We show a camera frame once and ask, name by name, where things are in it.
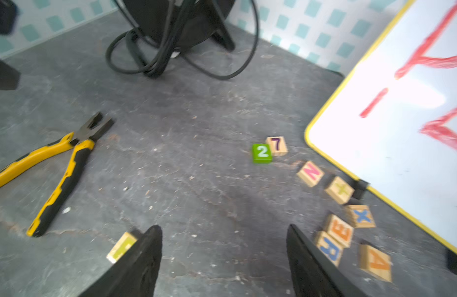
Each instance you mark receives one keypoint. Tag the wooden block number 7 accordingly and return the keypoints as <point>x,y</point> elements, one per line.
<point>277,145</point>

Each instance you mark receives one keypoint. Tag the wooden block letter P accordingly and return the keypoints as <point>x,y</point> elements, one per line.
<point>121,247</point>

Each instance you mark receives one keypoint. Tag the wooden block letter E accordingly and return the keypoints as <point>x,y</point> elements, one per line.
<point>340,230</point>

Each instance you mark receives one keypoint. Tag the yellow black pliers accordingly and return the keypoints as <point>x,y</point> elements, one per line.
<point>80,143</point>

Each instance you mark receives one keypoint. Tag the black cable reel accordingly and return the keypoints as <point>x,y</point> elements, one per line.
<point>161,28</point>

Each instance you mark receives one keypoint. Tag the wooden block letter A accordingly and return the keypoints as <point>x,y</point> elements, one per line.
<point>376,263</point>

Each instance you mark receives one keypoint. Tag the wooden block letter N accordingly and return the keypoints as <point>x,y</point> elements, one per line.
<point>310,174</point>

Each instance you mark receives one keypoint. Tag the wooden block letter X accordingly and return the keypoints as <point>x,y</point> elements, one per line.
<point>359,216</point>

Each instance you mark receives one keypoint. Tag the wooden block letter R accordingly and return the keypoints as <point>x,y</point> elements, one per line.
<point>329,247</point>

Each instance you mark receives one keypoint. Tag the green block number 2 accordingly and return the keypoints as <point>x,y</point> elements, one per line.
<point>261,154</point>

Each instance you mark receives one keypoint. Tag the wooden block plus sign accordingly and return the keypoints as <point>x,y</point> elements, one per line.
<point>340,191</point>

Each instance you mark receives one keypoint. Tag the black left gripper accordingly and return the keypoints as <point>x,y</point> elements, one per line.
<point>9,76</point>

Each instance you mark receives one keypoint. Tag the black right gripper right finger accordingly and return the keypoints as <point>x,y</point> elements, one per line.
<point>312,274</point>

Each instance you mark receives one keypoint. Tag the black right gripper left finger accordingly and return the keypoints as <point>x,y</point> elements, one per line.
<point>135,273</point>

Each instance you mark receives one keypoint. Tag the whiteboard with red PEAR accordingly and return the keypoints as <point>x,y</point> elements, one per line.
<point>393,121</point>

